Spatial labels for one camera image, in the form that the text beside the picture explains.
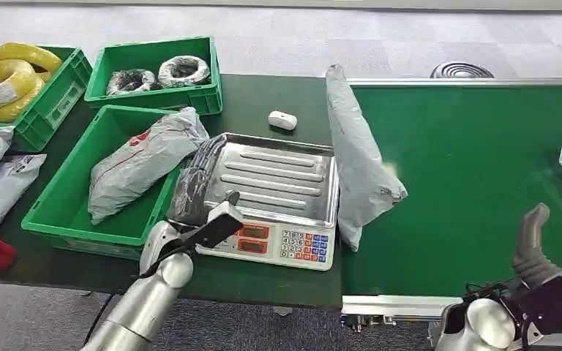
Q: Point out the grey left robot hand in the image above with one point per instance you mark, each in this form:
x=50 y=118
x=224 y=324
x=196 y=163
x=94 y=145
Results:
x=191 y=189

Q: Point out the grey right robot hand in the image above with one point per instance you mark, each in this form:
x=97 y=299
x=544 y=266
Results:
x=530 y=247

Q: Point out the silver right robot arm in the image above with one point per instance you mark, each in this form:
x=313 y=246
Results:
x=489 y=322

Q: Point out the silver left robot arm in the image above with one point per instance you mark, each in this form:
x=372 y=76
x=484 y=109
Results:
x=140 y=305

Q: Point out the steel electronic weighing scale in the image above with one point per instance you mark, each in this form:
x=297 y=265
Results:
x=276 y=184

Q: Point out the small white plastic device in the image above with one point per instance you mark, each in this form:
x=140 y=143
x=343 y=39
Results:
x=282 y=120

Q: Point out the large green plastic crate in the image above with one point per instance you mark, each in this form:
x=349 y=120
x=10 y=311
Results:
x=63 y=208

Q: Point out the green crate holding black coils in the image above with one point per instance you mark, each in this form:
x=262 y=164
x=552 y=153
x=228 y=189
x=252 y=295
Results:
x=116 y=53

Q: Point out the green crate holding yellow coils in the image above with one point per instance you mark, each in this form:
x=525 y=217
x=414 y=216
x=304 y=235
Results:
x=58 y=102

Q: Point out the round metal floor grille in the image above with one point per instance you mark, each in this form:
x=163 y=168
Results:
x=461 y=71

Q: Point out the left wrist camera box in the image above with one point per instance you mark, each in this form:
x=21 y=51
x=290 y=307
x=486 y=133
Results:
x=215 y=225

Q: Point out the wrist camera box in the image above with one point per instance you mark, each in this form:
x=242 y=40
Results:
x=560 y=300
x=215 y=225

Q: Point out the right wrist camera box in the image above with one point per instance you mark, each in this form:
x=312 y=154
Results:
x=560 y=300

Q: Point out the silver conveyor frame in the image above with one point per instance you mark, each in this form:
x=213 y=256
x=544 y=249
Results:
x=392 y=306

